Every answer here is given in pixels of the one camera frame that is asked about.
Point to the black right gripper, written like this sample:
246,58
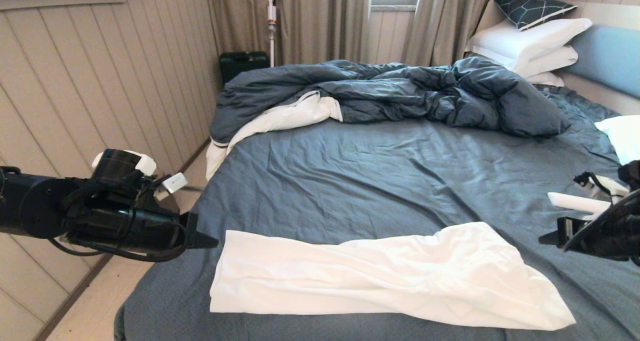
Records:
610,236

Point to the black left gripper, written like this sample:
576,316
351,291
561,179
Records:
130,231

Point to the white t-shirt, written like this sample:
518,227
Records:
375,276

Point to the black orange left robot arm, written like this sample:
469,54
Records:
30,201

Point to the long white remote control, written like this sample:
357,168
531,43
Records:
575,201

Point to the beige trash bin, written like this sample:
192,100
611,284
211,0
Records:
169,203

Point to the white pillow without stack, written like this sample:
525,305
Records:
625,136

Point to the flat white pillow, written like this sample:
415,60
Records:
547,78

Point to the blue patterned bed sheet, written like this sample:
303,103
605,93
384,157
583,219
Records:
400,171

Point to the medium white pillow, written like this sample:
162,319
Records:
550,61

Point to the black suitcase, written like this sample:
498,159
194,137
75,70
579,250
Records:
245,66

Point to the blue padded headboard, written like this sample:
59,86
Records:
610,56

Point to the large white pillow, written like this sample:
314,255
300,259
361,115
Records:
520,41

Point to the blue duvet with white lining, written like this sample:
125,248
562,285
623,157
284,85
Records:
400,91

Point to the white stick vacuum cleaner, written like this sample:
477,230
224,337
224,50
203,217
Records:
271,21

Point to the dark geometric patterned cushion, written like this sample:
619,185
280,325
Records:
532,6

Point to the wide beige curtain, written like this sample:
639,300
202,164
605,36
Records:
310,21

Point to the narrow beige curtain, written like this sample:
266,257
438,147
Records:
445,21

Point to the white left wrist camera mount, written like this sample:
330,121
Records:
175,182

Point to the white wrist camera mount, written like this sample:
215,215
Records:
612,185
175,182

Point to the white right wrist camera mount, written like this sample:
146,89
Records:
612,185

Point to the beige upholstered bed frame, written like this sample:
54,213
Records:
600,96

